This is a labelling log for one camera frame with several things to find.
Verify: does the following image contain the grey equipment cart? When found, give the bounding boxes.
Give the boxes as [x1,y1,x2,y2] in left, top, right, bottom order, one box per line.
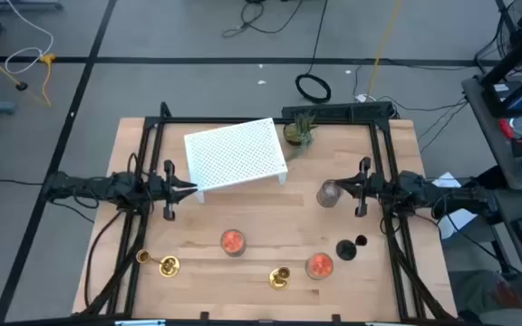
[461,74,522,300]

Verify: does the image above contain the long yellow cable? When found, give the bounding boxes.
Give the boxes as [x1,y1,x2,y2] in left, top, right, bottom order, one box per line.
[367,0,402,99]

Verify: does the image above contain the looped black floor cable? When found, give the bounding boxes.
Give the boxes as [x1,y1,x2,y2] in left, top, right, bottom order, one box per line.
[222,0,305,39]

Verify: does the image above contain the person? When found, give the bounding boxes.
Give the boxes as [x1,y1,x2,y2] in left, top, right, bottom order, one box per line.
[446,269,522,326]

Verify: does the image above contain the coiled black cable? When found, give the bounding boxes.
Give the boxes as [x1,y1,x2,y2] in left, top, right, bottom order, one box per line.
[295,0,333,104]

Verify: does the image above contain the white perforated metal shelf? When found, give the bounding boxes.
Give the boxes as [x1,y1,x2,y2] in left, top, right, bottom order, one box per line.
[183,117,289,204]

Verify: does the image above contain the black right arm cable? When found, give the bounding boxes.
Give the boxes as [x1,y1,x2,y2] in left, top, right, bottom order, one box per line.
[428,206,522,293]

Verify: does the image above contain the white paper sheet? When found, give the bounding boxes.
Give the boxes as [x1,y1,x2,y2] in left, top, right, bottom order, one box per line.
[431,171,479,240]

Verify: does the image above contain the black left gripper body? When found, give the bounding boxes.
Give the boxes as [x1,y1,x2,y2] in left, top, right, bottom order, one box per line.
[146,158,175,222]

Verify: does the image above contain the black aluminium table frame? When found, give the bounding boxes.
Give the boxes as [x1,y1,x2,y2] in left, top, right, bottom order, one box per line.
[79,101,459,326]

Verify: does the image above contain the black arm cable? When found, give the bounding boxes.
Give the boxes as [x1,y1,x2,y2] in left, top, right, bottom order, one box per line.
[428,206,522,293]
[82,208,126,310]

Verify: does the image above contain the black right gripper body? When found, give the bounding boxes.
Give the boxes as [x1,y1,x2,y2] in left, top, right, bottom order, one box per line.
[356,157,387,217]

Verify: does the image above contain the silver glass jar orange candle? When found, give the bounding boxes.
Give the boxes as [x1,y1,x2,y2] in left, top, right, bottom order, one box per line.
[304,252,334,281]

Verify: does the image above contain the white floor cable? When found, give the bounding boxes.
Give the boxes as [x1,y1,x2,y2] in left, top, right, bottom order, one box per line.
[5,0,55,75]

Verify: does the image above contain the silver metal can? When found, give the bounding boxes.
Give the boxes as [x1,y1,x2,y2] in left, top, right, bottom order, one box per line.
[219,228,247,258]

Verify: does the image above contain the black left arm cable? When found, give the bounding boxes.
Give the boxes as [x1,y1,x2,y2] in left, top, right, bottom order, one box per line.
[82,208,126,310]

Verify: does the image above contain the silver glass jar grey candle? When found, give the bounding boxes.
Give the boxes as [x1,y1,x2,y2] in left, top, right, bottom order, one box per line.
[315,179,343,209]

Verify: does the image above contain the yellow cord with black weight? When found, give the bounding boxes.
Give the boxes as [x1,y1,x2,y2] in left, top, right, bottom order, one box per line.
[0,39,52,108]

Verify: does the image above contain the yellow plug cable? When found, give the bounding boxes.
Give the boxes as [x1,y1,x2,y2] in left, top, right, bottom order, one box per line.
[38,53,57,109]

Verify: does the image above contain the black candlestick holder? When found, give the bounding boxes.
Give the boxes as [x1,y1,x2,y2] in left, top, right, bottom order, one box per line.
[335,234,369,262]

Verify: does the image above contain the potted green succulent plant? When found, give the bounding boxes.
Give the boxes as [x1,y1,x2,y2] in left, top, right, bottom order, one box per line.
[283,111,320,160]

